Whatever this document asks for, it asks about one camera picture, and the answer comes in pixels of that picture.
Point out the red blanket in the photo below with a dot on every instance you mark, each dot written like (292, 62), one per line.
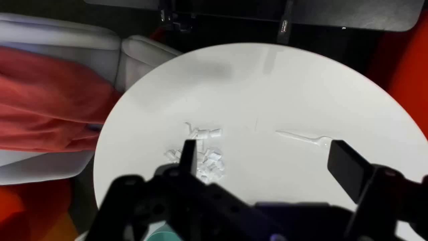
(44, 102)

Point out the teal bowl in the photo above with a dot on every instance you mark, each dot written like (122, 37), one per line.
(166, 232)

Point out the white plastic spoon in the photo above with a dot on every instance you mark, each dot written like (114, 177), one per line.
(302, 136)

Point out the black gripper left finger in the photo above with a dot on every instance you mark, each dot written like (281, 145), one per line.
(189, 154)

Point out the light grey blanket-draped armchair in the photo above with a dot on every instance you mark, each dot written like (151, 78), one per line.
(48, 35)

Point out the orange upholstered chair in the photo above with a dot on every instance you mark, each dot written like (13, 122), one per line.
(408, 67)
(27, 215)

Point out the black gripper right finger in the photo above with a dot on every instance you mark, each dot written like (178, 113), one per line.
(349, 168)

